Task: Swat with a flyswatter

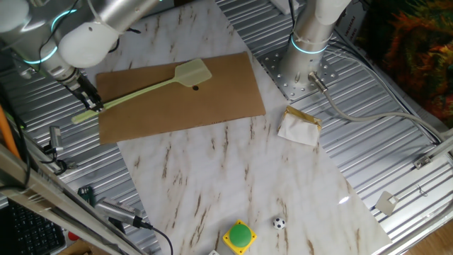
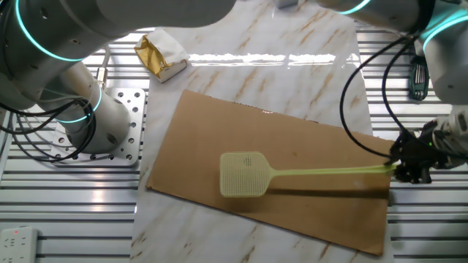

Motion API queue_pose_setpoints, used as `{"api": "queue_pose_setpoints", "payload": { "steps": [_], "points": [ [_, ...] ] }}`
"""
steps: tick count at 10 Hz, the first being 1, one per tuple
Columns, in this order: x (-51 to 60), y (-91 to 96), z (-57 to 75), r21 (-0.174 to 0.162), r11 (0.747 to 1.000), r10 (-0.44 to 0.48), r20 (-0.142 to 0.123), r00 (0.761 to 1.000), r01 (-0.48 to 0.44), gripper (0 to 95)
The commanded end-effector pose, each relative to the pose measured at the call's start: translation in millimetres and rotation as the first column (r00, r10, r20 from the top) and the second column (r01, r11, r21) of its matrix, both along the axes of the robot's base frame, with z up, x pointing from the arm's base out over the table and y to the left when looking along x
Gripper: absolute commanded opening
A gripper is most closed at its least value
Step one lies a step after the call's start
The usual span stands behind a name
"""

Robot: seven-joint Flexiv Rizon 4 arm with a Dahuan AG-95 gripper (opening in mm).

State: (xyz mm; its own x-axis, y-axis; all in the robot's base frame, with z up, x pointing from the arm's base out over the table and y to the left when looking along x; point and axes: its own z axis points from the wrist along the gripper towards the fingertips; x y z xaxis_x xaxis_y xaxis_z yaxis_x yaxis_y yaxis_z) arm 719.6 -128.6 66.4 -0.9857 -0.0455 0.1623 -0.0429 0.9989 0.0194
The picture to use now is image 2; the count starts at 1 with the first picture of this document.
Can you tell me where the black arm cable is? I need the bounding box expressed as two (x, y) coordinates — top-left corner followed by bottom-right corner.
(339, 31), (421, 161)

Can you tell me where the pale green plastic flyswatter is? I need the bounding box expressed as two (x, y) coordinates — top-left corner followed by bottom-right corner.
(219, 151), (398, 198)

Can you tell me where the white power strip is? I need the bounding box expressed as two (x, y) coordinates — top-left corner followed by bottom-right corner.
(0, 225), (39, 263)

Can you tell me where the thin robot cable bundle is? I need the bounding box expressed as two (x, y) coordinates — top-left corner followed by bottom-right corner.
(0, 98), (97, 164)

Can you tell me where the brown cardboard sheet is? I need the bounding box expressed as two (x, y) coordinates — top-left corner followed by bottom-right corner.
(146, 89), (395, 256)

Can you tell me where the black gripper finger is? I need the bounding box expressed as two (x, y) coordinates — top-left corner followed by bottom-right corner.
(388, 139), (407, 166)
(393, 166), (433, 185)

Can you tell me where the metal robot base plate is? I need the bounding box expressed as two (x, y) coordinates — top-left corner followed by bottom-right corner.
(49, 87), (147, 167)

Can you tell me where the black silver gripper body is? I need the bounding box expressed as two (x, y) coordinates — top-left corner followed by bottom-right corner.
(401, 121), (451, 173)

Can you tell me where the white marble pattern board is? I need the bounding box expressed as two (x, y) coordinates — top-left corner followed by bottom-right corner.
(129, 0), (396, 263)

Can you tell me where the gold white tissue pack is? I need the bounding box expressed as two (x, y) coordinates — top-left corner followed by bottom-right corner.
(133, 28), (190, 84)

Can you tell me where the grey cable with metal connector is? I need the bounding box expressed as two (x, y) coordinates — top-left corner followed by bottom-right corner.
(95, 45), (112, 91)

